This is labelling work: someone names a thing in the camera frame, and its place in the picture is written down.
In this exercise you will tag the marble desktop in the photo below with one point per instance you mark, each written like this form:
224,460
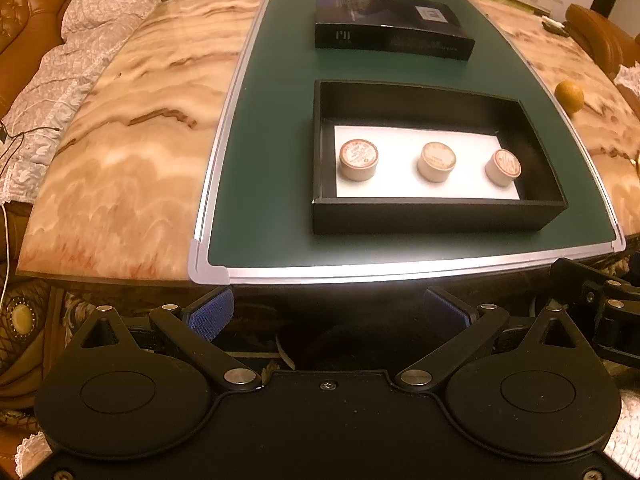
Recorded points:
125,160

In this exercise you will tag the brown leather armchair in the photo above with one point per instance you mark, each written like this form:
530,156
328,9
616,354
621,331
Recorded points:
600,40

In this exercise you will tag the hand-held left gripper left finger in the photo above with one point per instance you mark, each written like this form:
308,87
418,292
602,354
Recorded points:
207,314

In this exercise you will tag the pale lace sofa cover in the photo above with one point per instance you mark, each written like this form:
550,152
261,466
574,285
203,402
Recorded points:
75,60

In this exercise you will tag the green board with metal frame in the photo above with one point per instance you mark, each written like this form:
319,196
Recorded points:
270,160

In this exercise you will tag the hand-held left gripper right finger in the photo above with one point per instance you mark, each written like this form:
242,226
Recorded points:
447,312

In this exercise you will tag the round container pale lid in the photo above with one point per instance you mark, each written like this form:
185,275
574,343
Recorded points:
436,161

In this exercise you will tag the black box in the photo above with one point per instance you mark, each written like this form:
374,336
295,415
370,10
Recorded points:
425,217

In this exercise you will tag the round container red print lid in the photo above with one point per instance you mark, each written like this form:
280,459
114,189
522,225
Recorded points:
502,167
357,160

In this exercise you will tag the orange fruit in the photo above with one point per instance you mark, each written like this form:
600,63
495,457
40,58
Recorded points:
569,96

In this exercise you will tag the closed dark flat box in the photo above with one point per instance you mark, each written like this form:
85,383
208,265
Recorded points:
380,25

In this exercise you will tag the dark remote with tissue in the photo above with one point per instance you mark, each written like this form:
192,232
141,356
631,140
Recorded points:
556,26

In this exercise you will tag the white foam box liner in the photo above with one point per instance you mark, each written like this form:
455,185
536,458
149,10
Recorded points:
395,185

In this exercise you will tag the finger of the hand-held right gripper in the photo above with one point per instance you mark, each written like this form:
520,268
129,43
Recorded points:
615,285

